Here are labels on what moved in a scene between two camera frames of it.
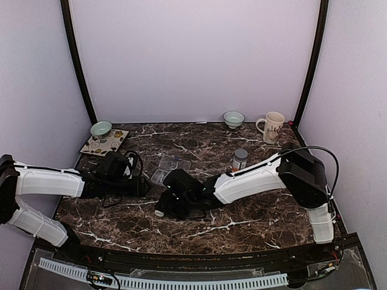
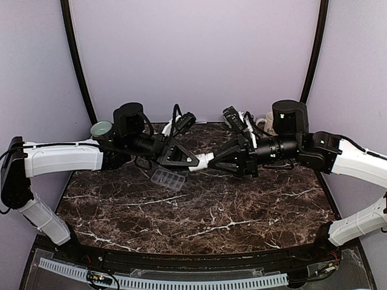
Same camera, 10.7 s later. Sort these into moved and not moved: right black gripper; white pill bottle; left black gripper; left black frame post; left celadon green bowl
Moved: left black gripper; right black gripper; white pill bottle
Not moved: left black frame post; left celadon green bowl
